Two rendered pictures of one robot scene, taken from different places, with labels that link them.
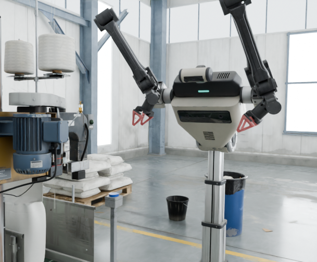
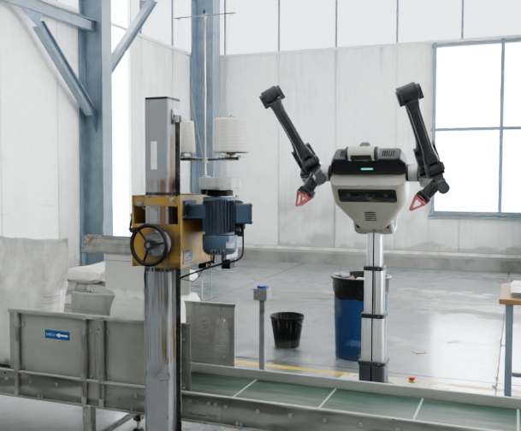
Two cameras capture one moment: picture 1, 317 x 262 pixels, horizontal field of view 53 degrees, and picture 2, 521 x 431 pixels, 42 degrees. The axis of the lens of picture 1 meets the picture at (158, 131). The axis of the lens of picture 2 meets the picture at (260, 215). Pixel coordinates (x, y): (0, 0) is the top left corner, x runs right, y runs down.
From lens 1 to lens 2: 178 cm
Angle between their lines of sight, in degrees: 8
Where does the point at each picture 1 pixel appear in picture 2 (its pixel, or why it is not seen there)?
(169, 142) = not seen: hidden behind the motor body
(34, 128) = (227, 211)
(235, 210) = not seen: hidden behind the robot
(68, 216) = (198, 319)
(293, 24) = (441, 30)
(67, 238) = (196, 346)
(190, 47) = (265, 62)
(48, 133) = (240, 215)
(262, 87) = (432, 169)
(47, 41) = (228, 126)
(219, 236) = (381, 327)
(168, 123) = not seen: hidden behind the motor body
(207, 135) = (368, 216)
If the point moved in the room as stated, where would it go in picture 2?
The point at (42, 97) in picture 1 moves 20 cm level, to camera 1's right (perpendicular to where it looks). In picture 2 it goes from (236, 182) to (282, 182)
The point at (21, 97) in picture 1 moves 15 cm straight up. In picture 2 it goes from (220, 182) to (220, 146)
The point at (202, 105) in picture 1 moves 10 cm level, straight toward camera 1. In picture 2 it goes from (367, 184) to (370, 184)
